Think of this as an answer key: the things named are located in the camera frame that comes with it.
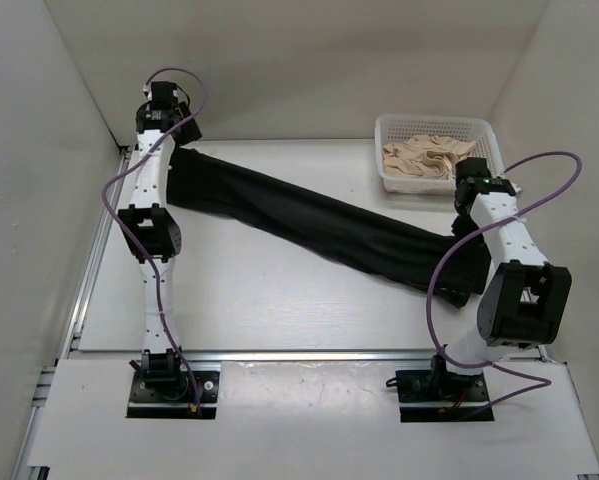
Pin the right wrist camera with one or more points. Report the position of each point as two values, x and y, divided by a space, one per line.
472 175

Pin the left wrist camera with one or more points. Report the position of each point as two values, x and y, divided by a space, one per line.
162 95

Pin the aluminium left side rail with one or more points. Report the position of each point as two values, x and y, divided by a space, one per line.
59 255

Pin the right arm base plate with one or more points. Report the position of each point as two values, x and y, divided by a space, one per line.
424 399

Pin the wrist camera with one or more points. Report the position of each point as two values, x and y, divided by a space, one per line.
472 175
162 95

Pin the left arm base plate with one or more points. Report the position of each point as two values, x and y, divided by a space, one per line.
178 404

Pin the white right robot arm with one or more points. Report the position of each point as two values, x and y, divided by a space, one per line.
523 305

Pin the aluminium front rail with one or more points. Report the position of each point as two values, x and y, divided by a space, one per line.
265 355

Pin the white plastic basket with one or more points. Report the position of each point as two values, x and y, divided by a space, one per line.
400 127

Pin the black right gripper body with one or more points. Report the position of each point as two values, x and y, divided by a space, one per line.
463 226

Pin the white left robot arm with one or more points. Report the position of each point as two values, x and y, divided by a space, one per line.
154 239

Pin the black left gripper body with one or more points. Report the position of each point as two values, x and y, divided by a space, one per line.
187 134

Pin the beige trousers in basket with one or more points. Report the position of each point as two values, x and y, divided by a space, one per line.
427 157

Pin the black trousers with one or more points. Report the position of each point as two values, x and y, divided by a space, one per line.
357 238

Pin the aluminium rail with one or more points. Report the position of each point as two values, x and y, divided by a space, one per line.
59 255
265 355

